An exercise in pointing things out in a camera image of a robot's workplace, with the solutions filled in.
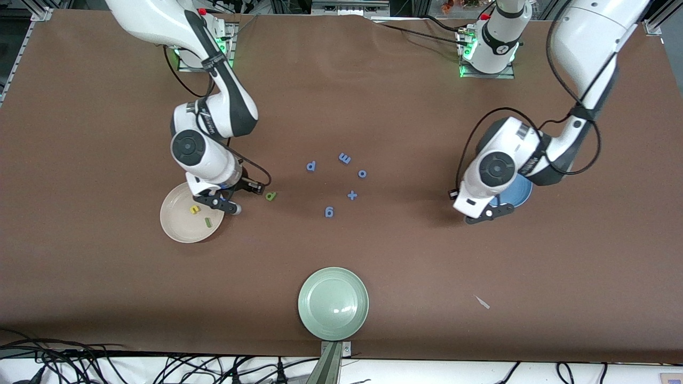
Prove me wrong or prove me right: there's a pale green round plate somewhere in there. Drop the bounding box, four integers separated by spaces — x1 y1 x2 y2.
298 267 370 341

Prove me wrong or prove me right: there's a grey metal camera stand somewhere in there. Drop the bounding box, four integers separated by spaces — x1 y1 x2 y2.
306 341 353 384

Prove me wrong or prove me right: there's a blue round plate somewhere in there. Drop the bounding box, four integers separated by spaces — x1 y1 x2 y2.
488 173 533 210

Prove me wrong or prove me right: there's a black cable to arm base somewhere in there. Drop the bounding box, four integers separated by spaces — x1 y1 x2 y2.
372 15 475 43

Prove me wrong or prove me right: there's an aluminium table frame rail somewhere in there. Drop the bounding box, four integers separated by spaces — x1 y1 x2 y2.
0 6 54 107
643 0 683 37

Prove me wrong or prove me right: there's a grey equipment box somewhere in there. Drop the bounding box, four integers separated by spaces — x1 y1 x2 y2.
311 0 391 17

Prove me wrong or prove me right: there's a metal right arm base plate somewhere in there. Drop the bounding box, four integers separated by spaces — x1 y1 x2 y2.
177 21 239 73

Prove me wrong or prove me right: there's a beige round plate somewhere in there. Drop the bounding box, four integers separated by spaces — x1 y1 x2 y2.
160 181 226 244

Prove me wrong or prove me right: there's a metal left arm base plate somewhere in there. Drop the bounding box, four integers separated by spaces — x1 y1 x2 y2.
458 29 516 80

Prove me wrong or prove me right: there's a brown paper table cover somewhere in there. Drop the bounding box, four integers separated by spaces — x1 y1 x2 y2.
0 8 683 364

